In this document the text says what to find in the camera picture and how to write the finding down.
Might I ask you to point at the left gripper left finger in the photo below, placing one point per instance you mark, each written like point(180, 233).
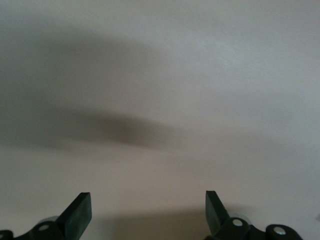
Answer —
point(75, 220)

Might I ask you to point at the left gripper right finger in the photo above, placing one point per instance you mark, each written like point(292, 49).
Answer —
point(217, 220)

